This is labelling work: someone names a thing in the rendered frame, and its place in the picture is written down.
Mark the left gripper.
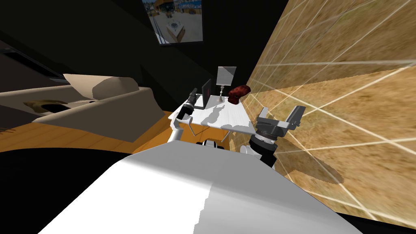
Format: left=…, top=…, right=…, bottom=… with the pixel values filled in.
left=187, top=87, right=199, bottom=104

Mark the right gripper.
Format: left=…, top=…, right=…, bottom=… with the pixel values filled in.
left=255, top=105, right=307, bottom=133

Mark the black laptop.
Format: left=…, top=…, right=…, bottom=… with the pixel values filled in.
left=193, top=78, right=212, bottom=110

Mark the grey table lamp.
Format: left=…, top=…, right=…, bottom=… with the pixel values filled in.
left=216, top=65, right=238, bottom=103

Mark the white table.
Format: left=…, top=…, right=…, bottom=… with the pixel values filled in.
left=168, top=93, right=257, bottom=143

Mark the dark red lumpy object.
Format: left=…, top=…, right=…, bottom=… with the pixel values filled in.
left=227, top=84, right=252, bottom=105

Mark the beige sofa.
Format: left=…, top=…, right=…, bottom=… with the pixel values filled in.
left=0, top=73, right=167, bottom=143

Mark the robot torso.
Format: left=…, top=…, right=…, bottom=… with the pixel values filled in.
left=37, top=138, right=365, bottom=234

